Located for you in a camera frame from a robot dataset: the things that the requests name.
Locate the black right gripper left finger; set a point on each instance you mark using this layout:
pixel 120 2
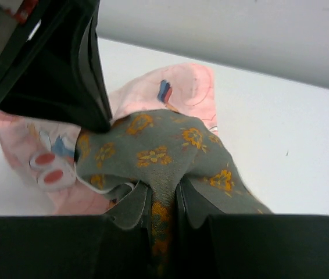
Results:
pixel 110 245

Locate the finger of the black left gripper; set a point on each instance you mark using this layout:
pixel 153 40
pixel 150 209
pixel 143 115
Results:
pixel 49 63

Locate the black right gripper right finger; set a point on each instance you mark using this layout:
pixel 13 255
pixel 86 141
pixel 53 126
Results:
pixel 213 244

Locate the pink bunny print pillowcase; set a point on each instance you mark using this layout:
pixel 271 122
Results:
pixel 41 152

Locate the grey pillow with orange flowers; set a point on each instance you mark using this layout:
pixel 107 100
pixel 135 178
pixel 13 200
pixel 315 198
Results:
pixel 158 148

